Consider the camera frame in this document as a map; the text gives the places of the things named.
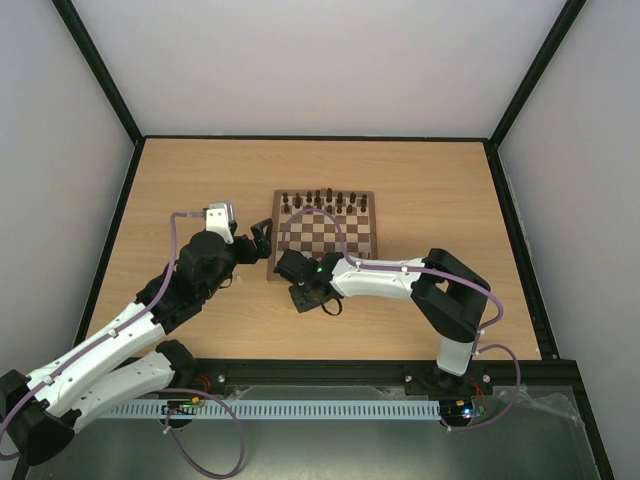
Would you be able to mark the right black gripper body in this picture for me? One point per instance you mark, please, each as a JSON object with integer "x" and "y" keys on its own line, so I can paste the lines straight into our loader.
{"x": 304, "y": 298}

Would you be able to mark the wooden chess board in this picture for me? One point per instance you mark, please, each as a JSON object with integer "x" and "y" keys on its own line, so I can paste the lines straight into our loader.
{"x": 317, "y": 232}

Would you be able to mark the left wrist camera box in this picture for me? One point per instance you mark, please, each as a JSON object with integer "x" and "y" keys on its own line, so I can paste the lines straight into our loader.
{"x": 220, "y": 219}

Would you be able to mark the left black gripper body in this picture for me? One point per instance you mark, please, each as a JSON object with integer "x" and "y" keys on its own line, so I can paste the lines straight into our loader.
{"x": 248, "y": 256}

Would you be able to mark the light blue slotted cable duct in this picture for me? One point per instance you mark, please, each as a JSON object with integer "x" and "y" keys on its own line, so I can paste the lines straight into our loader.
{"x": 157, "y": 409}

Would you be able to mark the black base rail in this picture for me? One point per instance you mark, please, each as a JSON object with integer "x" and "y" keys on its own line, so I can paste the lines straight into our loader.
{"x": 227, "y": 373}

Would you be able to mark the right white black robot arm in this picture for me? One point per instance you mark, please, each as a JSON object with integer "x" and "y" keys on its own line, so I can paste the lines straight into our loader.
{"x": 451, "y": 296}

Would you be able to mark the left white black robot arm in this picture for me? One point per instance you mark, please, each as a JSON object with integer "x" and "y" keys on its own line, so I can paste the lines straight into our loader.
{"x": 42, "y": 411}

